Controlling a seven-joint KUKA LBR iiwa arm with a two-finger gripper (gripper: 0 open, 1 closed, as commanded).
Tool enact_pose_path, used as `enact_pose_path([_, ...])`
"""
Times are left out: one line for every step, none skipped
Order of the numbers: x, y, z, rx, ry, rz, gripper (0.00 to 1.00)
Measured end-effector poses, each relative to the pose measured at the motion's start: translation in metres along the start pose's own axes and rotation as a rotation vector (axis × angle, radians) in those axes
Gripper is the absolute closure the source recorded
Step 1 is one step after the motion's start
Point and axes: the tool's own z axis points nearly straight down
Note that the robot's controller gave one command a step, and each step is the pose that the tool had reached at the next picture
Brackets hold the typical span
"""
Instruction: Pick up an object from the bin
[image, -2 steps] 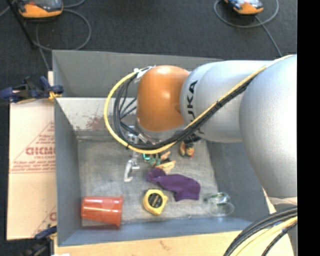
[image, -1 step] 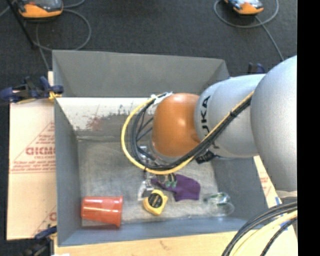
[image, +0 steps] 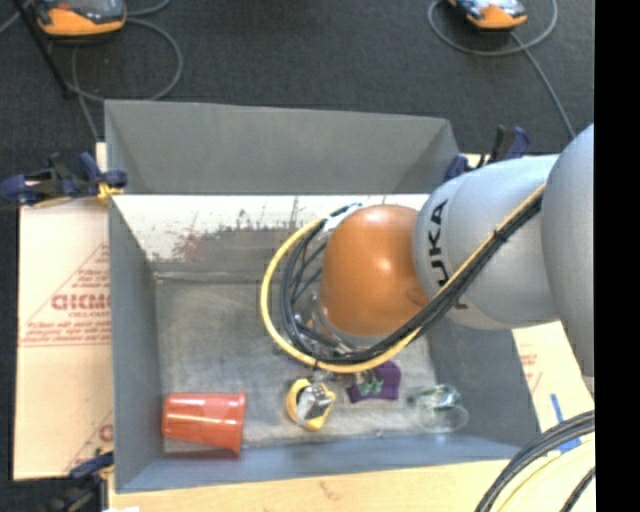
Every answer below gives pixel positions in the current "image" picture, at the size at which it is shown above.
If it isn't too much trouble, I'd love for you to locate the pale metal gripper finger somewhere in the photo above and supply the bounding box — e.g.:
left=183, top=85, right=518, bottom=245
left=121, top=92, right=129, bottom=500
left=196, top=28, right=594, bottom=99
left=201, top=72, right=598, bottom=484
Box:
left=307, top=383, right=336, bottom=417
left=297, top=393, right=318, bottom=426

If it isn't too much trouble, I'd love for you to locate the yellow curved toy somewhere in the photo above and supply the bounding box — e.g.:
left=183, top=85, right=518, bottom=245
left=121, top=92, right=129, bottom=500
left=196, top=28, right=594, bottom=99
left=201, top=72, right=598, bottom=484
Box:
left=285, top=377, right=338, bottom=433

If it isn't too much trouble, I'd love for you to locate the purple cloth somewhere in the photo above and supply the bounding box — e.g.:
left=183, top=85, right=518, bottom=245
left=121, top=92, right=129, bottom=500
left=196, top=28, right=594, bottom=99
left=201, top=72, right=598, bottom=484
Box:
left=346, top=360, right=403, bottom=405

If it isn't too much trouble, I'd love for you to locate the orange-red plastic cup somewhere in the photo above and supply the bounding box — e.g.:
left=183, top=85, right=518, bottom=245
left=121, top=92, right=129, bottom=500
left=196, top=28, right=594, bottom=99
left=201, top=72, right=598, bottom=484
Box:
left=160, top=391, right=248, bottom=457

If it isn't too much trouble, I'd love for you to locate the grey metal bin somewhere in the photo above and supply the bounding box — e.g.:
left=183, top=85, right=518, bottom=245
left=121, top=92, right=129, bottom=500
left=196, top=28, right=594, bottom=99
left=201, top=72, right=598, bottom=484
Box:
left=103, top=99, right=544, bottom=494

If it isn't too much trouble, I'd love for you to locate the clear glass cup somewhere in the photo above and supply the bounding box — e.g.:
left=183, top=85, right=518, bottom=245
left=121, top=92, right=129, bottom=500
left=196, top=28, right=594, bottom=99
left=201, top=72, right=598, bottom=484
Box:
left=406, top=383, right=471, bottom=434

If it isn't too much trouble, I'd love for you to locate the brown cardboard board, red print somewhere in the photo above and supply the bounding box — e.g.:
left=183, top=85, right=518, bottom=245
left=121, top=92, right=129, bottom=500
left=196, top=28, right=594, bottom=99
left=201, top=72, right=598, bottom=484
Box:
left=12, top=141, right=595, bottom=481

